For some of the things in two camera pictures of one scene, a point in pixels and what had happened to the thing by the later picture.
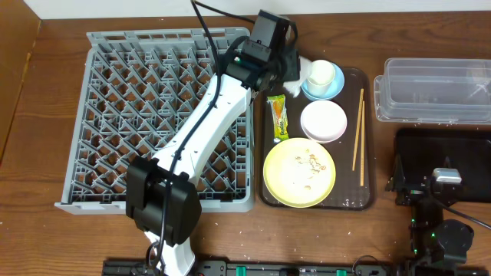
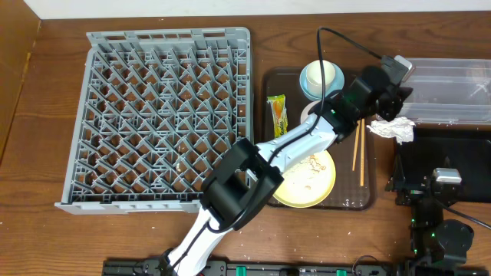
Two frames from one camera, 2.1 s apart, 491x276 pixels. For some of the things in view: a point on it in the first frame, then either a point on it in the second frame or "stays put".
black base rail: x=309 y=267 stays put
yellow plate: x=299 y=172 stays put
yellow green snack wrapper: x=280 y=117 stays put
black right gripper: x=418 y=185 stays put
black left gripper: x=290 y=64 -> x=393 y=108
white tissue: x=294 y=87 -> x=401 y=128
